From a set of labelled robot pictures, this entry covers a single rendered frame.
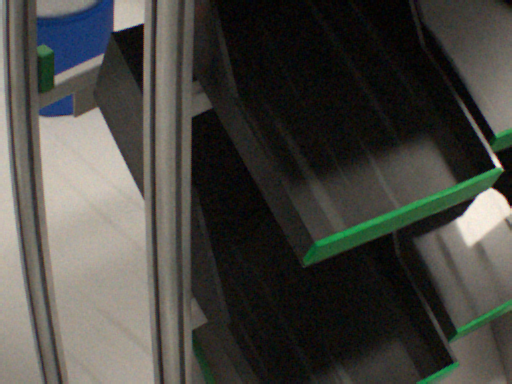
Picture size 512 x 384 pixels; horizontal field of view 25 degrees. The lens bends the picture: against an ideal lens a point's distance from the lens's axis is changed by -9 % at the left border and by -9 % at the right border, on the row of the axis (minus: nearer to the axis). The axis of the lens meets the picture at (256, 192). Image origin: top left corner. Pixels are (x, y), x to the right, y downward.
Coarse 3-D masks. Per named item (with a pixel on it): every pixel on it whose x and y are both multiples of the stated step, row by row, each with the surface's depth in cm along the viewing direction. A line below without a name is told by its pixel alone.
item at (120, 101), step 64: (128, 64) 74; (128, 128) 77; (192, 128) 82; (192, 192) 71; (256, 192) 80; (192, 256) 74; (256, 256) 78; (384, 256) 80; (256, 320) 76; (320, 320) 77; (384, 320) 78
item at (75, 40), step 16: (112, 0) 154; (80, 16) 149; (96, 16) 151; (112, 16) 155; (48, 32) 149; (64, 32) 149; (80, 32) 150; (96, 32) 152; (64, 48) 151; (80, 48) 152; (96, 48) 154; (64, 64) 152; (48, 112) 157; (64, 112) 157
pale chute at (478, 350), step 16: (496, 320) 96; (464, 336) 95; (480, 336) 96; (496, 336) 96; (464, 352) 95; (480, 352) 96; (496, 352) 96; (464, 368) 95; (480, 368) 95; (496, 368) 96
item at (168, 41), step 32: (32, 0) 75; (160, 0) 60; (192, 0) 61; (32, 32) 76; (160, 32) 61; (192, 32) 62; (32, 64) 78; (160, 64) 62; (192, 64) 64; (32, 96) 79; (160, 96) 64; (32, 128) 81; (160, 128) 65; (32, 160) 83; (160, 160) 66; (32, 192) 85; (160, 192) 68; (32, 224) 86; (160, 224) 69; (32, 256) 87; (160, 256) 70; (32, 288) 89; (160, 288) 72; (32, 320) 93; (160, 320) 74; (160, 352) 77
